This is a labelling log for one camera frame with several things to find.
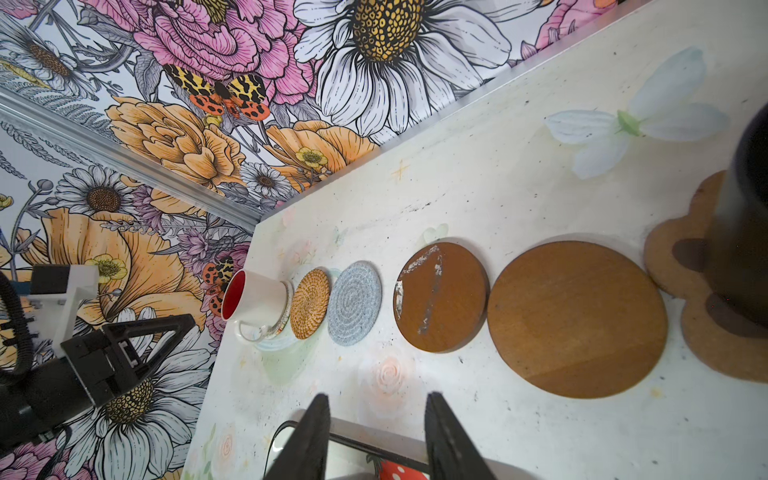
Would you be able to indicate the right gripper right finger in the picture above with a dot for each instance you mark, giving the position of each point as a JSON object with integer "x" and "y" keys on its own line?
{"x": 450, "y": 451}

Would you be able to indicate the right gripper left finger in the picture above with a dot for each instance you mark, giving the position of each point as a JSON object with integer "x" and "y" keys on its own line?
{"x": 304, "y": 455}

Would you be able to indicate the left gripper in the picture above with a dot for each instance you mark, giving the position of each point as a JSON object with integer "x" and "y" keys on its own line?
{"x": 96, "y": 368}

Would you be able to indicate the red interior mug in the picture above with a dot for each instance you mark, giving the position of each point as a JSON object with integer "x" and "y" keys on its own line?
{"x": 257, "y": 307}

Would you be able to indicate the woven rattan coaster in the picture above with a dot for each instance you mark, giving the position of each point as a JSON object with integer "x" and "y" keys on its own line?
{"x": 310, "y": 303}

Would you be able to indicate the scratched dark wooden coaster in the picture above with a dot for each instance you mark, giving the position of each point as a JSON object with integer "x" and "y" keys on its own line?
{"x": 440, "y": 298}

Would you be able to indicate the grey braided coaster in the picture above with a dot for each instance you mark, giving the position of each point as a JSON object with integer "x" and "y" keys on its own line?
{"x": 354, "y": 303}

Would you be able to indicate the plain round wooden coaster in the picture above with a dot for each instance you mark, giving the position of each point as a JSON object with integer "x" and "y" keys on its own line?
{"x": 577, "y": 319}

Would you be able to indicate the paw shaped wooden coaster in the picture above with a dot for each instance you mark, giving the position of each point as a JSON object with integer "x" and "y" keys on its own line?
{"x": 718, "y": 336}

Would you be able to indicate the black mug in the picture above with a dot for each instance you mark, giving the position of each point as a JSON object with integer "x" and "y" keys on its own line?
{"x": 736, "y": 241}

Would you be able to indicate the strawberry print serving tray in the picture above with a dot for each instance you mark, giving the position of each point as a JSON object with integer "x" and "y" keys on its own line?
{"x": 359, "y": 452}

